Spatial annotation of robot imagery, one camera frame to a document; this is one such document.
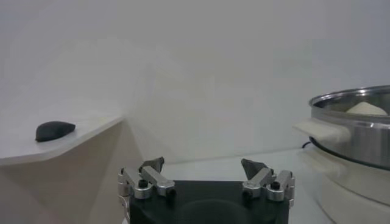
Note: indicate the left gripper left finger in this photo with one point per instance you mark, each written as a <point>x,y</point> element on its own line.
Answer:
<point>152,178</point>

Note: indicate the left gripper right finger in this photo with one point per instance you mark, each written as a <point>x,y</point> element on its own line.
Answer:
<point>262,178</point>

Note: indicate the white steamed baozi bun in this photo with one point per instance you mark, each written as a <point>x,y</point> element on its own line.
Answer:
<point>365,109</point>

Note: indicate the steel steamer basket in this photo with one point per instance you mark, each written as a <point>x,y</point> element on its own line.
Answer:
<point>368,140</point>

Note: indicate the white side table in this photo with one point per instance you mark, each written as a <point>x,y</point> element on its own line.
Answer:
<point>61,182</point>

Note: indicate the white electric cooker base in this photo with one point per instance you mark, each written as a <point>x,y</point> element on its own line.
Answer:
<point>359,194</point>

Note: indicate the black computer mouse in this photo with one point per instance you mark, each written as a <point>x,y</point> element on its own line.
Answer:
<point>53,131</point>

